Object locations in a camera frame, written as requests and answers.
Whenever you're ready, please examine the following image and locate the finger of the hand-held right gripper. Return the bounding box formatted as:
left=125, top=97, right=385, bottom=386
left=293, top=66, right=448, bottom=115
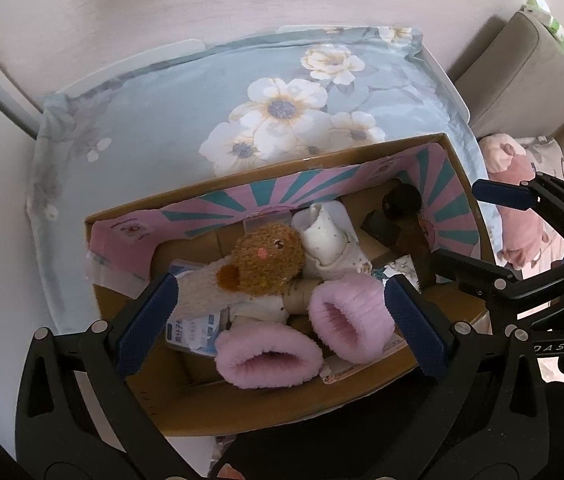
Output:
left=472, top=172, right=564, bottom=231
left=429, top=249, right=564, bottom=317

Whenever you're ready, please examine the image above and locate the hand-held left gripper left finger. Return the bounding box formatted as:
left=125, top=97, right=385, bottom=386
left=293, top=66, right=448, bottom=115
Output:
left=14, top=271, right=181, bottom=462

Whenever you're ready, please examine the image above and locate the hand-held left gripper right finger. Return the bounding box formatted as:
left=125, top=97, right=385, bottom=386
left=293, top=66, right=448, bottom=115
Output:
left=383, top=274, right=551, bottom=462

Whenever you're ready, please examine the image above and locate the pink fluffy sock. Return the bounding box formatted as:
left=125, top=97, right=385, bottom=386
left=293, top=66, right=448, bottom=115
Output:
left=214, top=322, right=323, bottom=390
left=308, top=275, right=397, bottom=363

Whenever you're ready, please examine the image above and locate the black cosmetic jar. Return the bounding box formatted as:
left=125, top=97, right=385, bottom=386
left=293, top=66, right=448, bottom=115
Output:
left=381, top=183, right=423, bottom=221

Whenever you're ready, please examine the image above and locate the white dotted sock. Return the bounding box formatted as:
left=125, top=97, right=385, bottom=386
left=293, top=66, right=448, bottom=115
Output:
left=292, top=200, right=373, bottom=281
left=232, top=296, right=290, bottom=333

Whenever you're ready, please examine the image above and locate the cardboard tube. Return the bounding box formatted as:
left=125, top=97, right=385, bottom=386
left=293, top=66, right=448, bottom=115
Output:
left=282, top=280, right=327, bottom=316

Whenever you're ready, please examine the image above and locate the cardboard box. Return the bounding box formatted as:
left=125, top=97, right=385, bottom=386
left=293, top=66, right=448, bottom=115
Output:
left=84, top=132, right=503, bottom=437

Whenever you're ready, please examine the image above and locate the brown and white plush toy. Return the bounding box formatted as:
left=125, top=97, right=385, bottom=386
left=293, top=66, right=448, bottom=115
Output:
left=169, top=222, right=307, bottom=321

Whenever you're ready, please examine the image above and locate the pink pig plush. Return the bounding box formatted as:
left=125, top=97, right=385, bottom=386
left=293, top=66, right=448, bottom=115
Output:
left=478, top=132, right=564, bottom=270

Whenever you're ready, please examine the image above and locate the white blue printed packet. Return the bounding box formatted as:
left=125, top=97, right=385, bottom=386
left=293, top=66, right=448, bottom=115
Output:
left=164, top=259, right=235, bottom=358

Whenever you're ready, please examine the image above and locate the printed paper card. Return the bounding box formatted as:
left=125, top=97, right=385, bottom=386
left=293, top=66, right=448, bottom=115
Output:
left=369, top=255, right=421, bottom=293

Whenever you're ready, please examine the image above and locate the beige sofa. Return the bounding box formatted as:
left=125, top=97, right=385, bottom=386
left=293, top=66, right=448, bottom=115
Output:
left=454, top=10, right=564, bottom=191

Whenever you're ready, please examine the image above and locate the green white packet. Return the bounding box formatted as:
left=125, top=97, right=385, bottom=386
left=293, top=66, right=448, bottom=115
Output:
left=519, top=0, right=564, bottom=72

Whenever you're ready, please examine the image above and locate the blue floral cloth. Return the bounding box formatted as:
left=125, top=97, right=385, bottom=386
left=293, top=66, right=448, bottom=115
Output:
left=26, top=24, right=505, bottom=346

